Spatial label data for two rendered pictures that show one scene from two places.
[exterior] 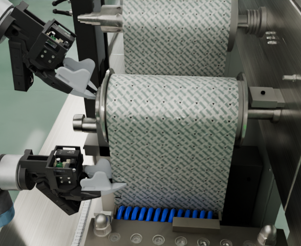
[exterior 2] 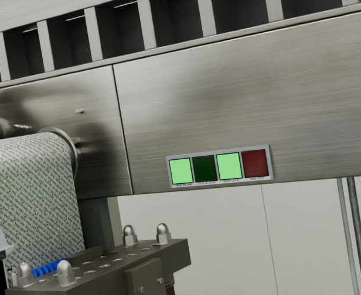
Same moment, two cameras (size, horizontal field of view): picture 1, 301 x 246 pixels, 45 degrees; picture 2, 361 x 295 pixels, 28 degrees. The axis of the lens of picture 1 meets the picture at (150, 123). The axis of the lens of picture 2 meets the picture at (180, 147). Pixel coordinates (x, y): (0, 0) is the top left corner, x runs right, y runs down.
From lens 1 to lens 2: 1.29 m
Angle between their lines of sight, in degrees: 65
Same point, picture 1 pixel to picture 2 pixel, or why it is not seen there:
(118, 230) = (38, 280)
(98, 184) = not seen: outside the picture
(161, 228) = not seen: hidden behind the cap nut
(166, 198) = (45, 253)
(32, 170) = not seen: outside the picture
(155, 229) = not seen: hidden behind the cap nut
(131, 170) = (14, 226)
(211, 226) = (95, 248)
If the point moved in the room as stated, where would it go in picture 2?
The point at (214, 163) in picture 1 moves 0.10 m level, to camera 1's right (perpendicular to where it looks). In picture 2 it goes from (66, 196) to (92, 188)
